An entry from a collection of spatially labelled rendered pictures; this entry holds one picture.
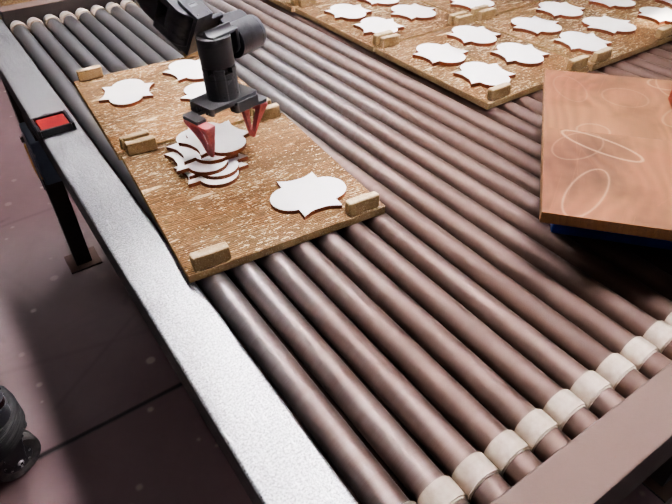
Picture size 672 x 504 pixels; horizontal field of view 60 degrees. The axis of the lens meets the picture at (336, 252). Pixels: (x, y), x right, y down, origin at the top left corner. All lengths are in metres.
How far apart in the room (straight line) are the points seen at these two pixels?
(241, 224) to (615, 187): 0.57
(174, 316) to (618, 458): 0.58
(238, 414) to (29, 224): 2.23
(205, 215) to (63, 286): 1.51
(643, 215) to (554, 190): 0.12
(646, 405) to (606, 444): 0.08
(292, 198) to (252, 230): 0.10
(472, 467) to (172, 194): 0.68
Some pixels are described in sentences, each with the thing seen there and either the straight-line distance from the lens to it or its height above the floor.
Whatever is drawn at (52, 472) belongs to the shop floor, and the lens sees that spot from 1.93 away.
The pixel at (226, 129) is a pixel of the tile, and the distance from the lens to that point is 1.17.
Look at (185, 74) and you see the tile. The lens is 1.52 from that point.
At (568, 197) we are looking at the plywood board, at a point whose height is 1.04.
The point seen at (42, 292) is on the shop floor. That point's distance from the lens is 2.48.
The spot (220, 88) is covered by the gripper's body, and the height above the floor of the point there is 1.10.
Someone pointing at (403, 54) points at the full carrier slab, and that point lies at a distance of 1.60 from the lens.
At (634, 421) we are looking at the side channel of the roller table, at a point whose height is 0.95.
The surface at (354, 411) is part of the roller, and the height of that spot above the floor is 0.91.
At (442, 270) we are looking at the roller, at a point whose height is 0.92.
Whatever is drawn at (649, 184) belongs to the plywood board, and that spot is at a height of 1.04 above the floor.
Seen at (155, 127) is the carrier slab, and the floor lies 0.94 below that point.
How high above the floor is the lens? 1.51
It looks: 40 degrees down
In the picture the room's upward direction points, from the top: 1 degrees counter-clockwise
